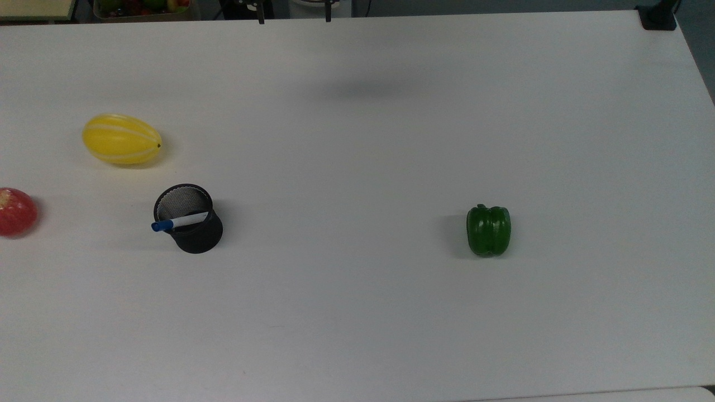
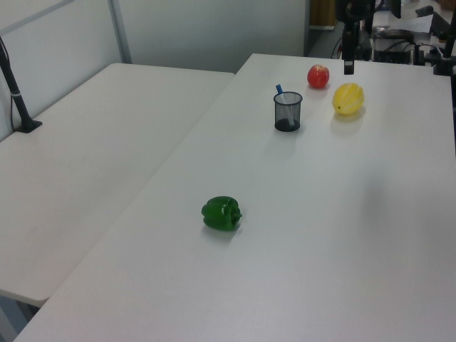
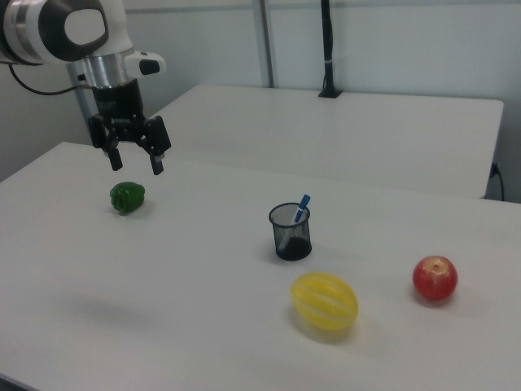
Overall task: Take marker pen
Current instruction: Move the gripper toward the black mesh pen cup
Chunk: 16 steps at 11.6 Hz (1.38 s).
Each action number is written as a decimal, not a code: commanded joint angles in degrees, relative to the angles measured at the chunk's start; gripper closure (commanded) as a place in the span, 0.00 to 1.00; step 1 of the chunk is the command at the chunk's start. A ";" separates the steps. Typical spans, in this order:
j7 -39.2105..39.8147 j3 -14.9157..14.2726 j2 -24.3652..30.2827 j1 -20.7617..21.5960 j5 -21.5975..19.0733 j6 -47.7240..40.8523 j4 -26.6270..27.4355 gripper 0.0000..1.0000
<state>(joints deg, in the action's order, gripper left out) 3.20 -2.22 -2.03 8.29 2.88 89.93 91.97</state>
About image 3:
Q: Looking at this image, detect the grey metal frame post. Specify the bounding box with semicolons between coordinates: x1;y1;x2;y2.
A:
66;64;94;147

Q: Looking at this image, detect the black wall power cable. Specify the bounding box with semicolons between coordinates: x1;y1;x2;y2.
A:
490;161;506;202

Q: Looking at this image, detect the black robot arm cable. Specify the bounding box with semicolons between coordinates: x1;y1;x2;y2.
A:
7;61;94;96

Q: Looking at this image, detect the green bell pepper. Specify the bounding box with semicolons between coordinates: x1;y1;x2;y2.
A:
109;181;147;216

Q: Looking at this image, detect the black camera pole with base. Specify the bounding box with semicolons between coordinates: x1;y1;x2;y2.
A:
317;0;344;99

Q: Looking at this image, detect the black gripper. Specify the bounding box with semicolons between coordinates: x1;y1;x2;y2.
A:
88;79;173;177

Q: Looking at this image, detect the red apple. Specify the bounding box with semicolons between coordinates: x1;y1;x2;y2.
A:
412;254;459;303

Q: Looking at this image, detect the yellow striped melon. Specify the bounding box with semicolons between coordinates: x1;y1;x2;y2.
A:
289;271;360;332

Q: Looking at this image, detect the blue capped white marker pen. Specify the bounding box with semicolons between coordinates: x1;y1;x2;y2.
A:
278;194;313;252

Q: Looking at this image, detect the white side table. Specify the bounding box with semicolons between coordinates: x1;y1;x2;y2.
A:
149;83;506;200

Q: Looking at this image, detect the black mesh pen cup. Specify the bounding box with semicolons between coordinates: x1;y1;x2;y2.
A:
268;203;313;262

